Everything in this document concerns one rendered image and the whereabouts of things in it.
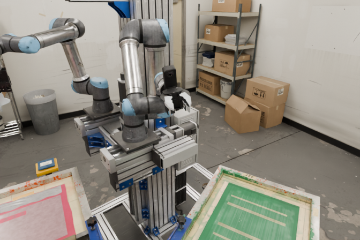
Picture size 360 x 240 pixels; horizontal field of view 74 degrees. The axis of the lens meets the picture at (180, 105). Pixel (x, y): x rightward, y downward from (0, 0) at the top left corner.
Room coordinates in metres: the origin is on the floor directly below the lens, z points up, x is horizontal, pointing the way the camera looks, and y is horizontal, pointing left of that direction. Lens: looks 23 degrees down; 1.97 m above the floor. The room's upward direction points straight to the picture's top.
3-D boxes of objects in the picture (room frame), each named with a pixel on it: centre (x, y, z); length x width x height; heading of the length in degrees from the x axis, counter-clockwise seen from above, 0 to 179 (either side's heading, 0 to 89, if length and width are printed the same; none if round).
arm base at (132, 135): (1.21, 0.26, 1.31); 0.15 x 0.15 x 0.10
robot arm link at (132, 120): (1.21, 0.25, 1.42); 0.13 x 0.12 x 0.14; 104
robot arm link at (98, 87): (1.60, 0.57, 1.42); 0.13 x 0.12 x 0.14; 71
